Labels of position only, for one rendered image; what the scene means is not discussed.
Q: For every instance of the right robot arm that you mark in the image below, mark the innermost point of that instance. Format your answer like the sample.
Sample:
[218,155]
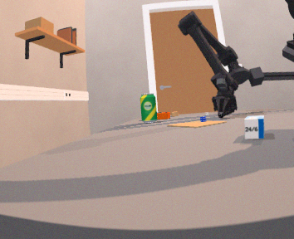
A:
[205,41]

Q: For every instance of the small white and blue box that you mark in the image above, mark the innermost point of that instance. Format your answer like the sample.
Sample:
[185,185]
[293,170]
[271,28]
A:
[254,127]

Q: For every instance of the orange flat mat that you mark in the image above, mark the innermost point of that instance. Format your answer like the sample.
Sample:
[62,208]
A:
[197,124]

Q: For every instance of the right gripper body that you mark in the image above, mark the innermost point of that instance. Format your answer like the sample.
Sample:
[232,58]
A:
[222,98]

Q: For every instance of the green and yellow can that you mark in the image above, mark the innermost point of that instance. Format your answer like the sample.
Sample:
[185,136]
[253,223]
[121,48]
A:
[148,108]

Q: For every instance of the orange digital multimeter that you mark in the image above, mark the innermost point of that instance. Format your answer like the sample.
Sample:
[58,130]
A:
[163,116]

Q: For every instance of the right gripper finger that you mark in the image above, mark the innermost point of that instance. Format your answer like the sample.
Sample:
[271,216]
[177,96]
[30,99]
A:
[219,106]
[227,107]

